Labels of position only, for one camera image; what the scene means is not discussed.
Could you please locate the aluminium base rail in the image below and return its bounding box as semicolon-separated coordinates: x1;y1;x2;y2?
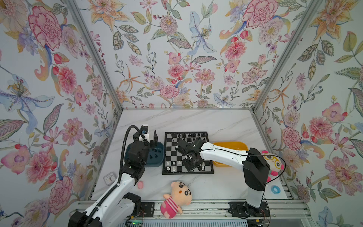
69;200;313;220

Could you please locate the pink striped plush doll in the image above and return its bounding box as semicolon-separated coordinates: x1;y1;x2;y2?
160;181;192;219

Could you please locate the blue ring sticker card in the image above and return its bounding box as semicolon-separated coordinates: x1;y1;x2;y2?
265;183;287;199

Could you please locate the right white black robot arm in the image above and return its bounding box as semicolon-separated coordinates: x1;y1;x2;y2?
175;139;270;210

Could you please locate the black and white chessboard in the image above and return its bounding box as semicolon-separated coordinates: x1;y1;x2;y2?
162;131;214;175

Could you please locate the black corrugated cable hose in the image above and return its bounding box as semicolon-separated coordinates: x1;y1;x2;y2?
82;124;142;227

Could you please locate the pink green plush toy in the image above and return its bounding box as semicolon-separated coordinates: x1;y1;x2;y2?
262;150;286;183

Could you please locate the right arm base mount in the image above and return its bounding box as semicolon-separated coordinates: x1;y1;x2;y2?
228;201;270;218

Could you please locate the teal plastic tray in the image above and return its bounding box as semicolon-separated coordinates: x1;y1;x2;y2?
145;142;164;167

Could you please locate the small white clock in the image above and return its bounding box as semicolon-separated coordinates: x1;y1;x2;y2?
103;172;117;186

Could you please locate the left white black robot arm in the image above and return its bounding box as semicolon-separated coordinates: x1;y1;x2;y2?
68;125;158;227

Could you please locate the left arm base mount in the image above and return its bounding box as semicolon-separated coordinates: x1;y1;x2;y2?
127;202;155;219

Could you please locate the yellow plastic tray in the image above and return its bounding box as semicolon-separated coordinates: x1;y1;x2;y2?
213;141;249;167

